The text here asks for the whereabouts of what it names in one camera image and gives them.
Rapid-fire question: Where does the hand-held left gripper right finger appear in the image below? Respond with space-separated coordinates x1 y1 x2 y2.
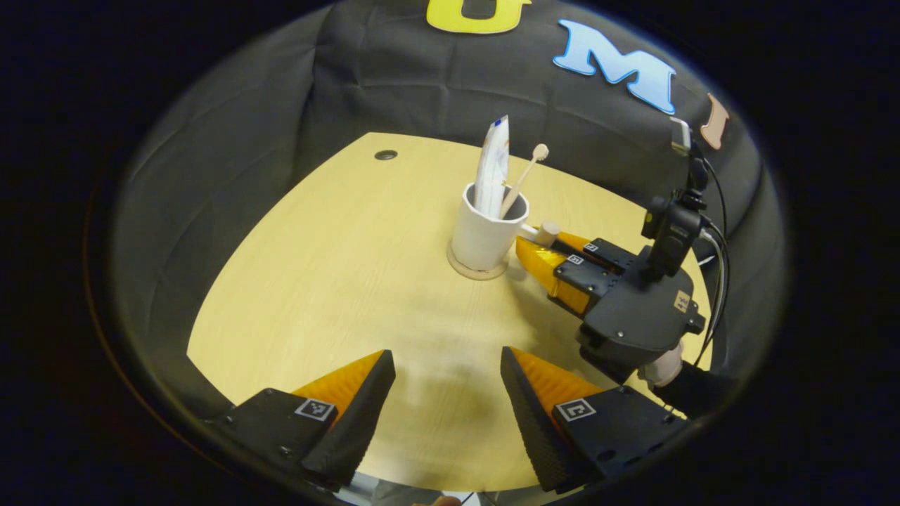
501 346 693 495

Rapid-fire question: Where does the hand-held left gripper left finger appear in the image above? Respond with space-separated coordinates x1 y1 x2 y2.
211 349 397 491

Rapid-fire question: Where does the beige toothbrush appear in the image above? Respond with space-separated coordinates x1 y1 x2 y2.
499 143 550 219

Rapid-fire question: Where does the white cup with wooden handle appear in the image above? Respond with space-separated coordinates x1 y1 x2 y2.
450 181 561 273

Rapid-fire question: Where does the round wooden coaster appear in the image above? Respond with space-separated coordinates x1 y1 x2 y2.
446 242 510 281

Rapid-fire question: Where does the white toothpaste tube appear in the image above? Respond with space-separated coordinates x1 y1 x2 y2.
473 115 510 219

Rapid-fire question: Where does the black cable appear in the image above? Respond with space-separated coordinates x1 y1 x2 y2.
693 158 731 366

